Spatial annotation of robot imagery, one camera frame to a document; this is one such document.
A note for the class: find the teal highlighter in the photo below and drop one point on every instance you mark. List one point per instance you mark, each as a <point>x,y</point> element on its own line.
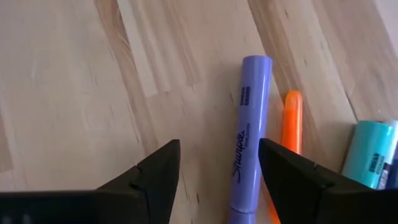
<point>367,155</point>

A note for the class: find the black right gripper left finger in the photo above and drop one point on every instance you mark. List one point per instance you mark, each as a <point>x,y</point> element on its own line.
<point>93,208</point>

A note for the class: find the purple highlighter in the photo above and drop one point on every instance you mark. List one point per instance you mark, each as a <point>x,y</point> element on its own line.
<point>252,137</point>

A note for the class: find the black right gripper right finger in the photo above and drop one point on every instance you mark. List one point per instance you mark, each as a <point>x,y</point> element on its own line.
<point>326,205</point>

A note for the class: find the orange highlighter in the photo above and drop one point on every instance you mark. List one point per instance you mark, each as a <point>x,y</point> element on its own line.
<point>292,124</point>

